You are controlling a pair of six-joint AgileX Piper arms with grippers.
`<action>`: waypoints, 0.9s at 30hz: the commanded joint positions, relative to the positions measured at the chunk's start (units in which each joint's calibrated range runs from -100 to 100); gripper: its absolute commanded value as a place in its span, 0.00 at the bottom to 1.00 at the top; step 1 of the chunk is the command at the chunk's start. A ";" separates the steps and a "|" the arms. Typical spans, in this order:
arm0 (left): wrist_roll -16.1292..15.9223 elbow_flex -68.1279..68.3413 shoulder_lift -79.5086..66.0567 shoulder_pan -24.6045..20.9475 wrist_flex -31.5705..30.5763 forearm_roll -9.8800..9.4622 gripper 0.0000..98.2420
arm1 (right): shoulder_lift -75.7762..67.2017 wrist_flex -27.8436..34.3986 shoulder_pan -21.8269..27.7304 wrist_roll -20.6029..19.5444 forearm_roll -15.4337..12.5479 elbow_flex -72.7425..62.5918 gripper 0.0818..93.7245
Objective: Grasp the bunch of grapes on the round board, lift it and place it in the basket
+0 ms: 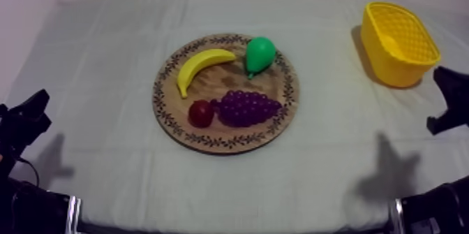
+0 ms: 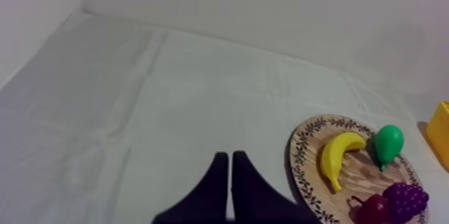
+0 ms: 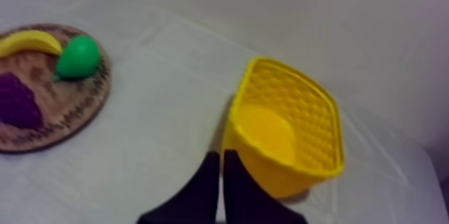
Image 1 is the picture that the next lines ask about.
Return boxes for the silver metal bar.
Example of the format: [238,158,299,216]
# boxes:
[66,196,82,234]
[390,198,405,234]

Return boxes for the purple toy grapes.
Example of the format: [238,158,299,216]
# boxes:
[210,89,283,128]

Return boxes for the green toy pear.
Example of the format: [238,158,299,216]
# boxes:
[244,36,277,80]

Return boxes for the black cable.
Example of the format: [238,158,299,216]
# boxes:
[15,156,40,188]

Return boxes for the yellow plastic basket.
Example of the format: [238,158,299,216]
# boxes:
[359,1,442,89]

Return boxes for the yellow toy banana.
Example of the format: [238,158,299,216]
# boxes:
[177,48,237,99]

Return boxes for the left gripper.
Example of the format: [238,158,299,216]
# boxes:
[0,89,52,160]

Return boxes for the small red fruit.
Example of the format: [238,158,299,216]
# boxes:
[188,99,216,129]

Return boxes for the round wooden board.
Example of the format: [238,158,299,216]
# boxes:
[152,33,301,155]

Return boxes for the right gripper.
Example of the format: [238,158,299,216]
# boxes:
[426,66,469,136]

